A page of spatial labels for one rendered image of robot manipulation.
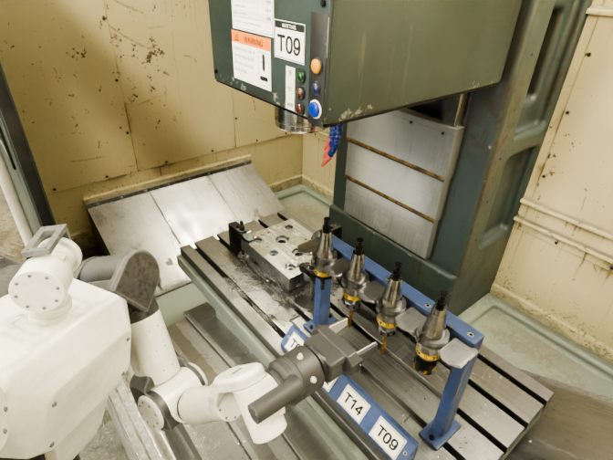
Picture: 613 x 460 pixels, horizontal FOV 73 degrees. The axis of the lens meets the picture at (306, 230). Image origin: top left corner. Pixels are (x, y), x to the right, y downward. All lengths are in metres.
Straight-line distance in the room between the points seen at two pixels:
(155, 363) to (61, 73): 1.34
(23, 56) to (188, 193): 0.87
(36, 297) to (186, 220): 1.50
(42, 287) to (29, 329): 0.09
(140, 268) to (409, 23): 0.72
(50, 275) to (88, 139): 1.45
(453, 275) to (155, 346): 1.10
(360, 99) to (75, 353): 0.67
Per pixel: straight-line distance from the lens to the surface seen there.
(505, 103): 1.38
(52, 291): 0.66
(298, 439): 1.26
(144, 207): 2.16
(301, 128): 1.16
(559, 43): 1.65
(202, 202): 2.20
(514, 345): 1.91
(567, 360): 1.96
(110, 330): 0.77
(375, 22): 0.87
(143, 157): 2.16
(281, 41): 0.91
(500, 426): 1.22
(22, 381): 0.68
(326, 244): 1.01
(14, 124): 1.26
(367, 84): 0.89
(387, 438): 1.07
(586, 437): 1.43
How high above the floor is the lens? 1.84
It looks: 33 degrees down
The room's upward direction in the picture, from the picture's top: 2 degrees clockwise
